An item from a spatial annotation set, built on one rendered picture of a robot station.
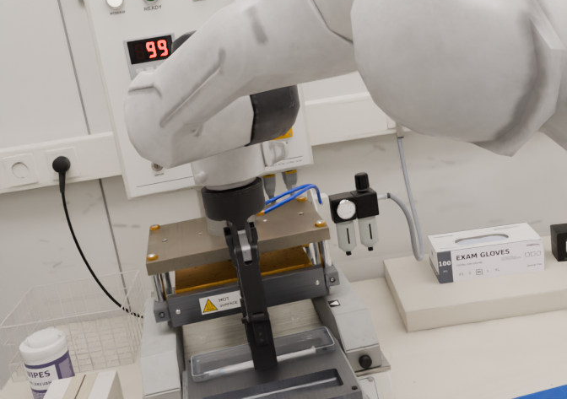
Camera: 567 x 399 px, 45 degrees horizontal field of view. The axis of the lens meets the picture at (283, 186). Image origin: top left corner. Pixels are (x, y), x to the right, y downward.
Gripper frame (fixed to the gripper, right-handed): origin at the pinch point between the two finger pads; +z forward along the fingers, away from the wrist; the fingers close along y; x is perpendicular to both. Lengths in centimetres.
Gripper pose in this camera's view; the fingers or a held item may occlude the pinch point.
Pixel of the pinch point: (258, 333)
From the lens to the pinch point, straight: 89.5
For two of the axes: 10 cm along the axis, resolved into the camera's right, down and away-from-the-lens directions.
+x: 9.7, -1.9, 1.2
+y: 1.6, 2.2, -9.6
